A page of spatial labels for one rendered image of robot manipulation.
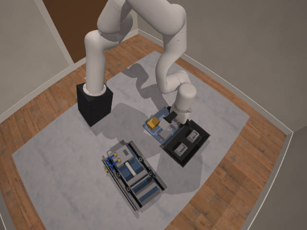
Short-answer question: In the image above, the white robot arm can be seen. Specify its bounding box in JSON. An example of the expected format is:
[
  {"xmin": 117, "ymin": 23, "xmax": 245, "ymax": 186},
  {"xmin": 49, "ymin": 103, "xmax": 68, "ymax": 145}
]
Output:
[{"xmin": 83, "ymin": 0, "xmax": 197, "ymax": 114}]

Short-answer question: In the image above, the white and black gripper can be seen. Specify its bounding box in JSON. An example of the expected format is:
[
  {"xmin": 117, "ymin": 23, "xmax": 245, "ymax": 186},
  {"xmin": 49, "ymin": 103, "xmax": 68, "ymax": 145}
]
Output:
[{"xmin": 167, "ymin": 102, "xmax": 191, "ymax": 128}]

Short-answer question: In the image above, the yellow-brown block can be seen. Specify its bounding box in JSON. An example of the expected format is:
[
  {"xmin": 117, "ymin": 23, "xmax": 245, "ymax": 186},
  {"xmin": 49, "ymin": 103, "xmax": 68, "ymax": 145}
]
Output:
[{"xmin": 147, "ymin": 116, "xmax": 160, "ymax": 131}]

